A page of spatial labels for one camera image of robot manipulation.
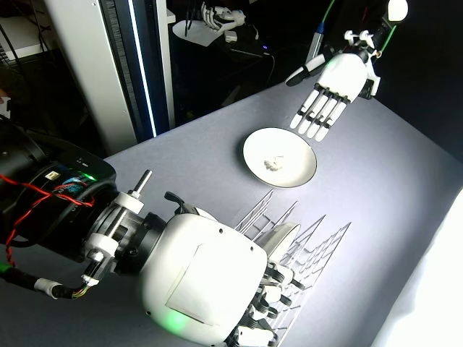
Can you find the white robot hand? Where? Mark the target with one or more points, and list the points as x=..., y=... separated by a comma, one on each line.
x=202, y=274
x=343, y=76

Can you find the white plate with black rim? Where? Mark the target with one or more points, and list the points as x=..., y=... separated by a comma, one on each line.
x=282, y=152
x=280, y=236

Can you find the spare white robot hand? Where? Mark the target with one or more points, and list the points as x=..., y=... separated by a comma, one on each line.
x=224, y=16

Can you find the silver pole with blue band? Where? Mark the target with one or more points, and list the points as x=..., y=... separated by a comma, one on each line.
x=315, y=47

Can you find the black device with blue light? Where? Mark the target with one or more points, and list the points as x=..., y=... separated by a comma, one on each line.
x=249, y=47

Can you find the grey table cloth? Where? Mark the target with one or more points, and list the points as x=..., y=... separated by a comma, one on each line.
x=380, y=173

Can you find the small white box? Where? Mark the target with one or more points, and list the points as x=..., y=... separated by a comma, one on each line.
x=230, y=35

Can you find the white paper sheet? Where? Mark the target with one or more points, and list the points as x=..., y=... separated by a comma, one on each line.
x=197, y=34

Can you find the white machine column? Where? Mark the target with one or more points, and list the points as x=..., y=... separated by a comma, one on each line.
x=90, y=72

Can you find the white backdrop sheet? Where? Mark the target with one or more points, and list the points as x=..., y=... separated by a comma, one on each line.
x=434, y=289

